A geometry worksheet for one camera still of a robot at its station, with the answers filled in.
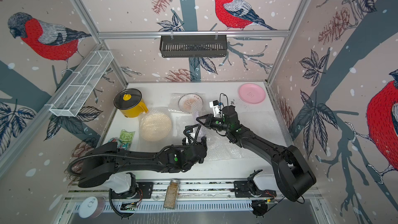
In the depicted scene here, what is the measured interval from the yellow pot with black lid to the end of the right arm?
419 millimetres

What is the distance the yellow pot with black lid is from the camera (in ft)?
3.11

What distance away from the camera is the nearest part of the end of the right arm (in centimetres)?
64
